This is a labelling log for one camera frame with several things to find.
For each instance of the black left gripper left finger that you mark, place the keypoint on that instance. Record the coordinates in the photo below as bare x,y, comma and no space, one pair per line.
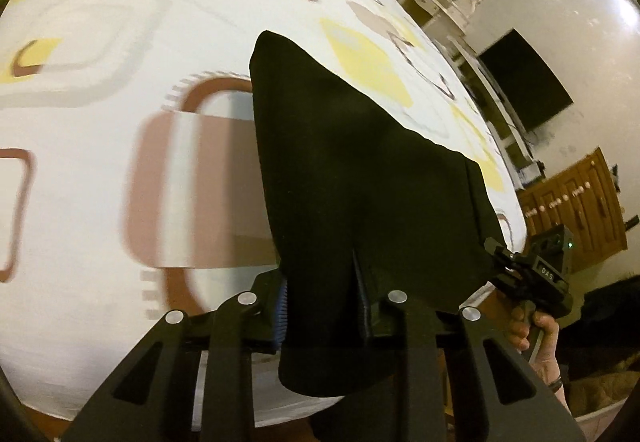
188,379

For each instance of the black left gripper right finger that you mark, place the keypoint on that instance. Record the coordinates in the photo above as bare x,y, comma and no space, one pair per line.
495,394

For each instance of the black pants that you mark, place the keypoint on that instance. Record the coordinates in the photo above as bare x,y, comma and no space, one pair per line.
358,206

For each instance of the person's right hand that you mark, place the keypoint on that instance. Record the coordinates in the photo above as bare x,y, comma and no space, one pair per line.
539,332

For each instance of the brown wooden cabinet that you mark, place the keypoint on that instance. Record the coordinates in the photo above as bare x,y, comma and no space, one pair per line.
582,198

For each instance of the white patterned bed sheet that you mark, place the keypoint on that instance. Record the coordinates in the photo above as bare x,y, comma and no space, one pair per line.
130,182

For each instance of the white dresser shelf unit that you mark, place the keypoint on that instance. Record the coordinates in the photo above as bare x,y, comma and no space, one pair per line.
445,22

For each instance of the black wall television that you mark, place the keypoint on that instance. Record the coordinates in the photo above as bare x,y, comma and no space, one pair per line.
530,86

